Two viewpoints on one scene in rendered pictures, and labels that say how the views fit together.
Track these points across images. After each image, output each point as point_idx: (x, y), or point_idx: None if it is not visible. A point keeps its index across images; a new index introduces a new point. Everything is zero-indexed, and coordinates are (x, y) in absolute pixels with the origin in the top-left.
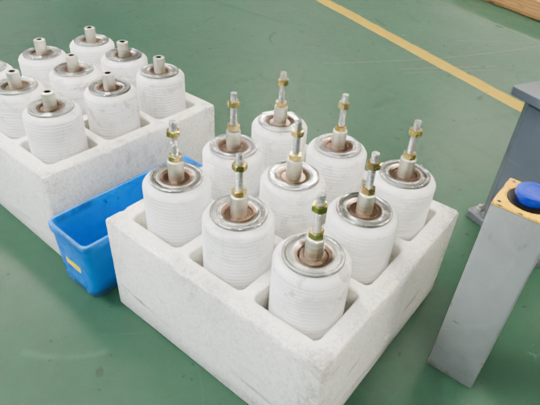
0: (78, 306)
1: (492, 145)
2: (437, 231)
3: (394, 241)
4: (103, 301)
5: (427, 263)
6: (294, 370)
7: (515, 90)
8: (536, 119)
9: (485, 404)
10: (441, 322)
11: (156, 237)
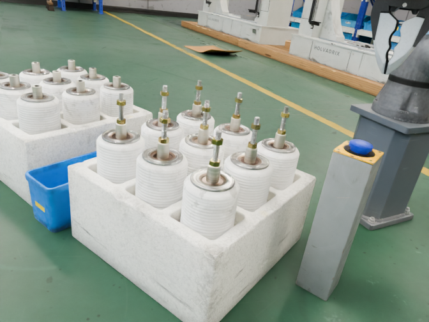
0: (39, 237)
1: None
2: (301, 186)
3: (270, 184)
4: (59, 235)
5: (294, 208)
6: (195, 262)
7: (352, 107)
8: (366, 125)
9: (337, 312)
10: None
11: (103, 177)
